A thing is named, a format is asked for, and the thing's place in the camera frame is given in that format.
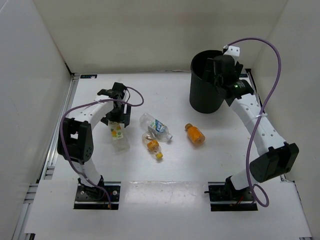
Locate clear bottle with blue label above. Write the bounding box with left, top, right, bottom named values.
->
left=139, top=113, right=173, bottom=142

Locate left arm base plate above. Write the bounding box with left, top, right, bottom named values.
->
left=73, top=182, right=121, bottom=210

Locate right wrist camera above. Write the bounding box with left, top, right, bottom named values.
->
left=222, top=45, right=240, bottom=62

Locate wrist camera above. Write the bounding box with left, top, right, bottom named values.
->
left=222, top=45, right=240, bottom=62
left=111, top=82, right=127, bottom=100

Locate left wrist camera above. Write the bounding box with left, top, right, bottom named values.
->
left=111, top=82, right=127, bottom=100

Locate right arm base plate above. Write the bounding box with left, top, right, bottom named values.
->
left=204, top=182, right=258, bottom=212

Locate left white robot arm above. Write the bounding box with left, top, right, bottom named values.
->
left=57, top=82, right=132, bottom=200

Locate orange juice bottle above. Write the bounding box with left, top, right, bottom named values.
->
left=184, top=123, right=206, bottom=145

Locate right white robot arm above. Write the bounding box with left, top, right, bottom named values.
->
left=203, top=55, right=299, bottom=200

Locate black plastic waste bin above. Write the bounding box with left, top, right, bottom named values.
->
left=189, top=50, right=233, bottom=114

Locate small clear bottle yellow cap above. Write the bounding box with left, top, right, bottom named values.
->
left=141, top=131, right=163, bottom=161

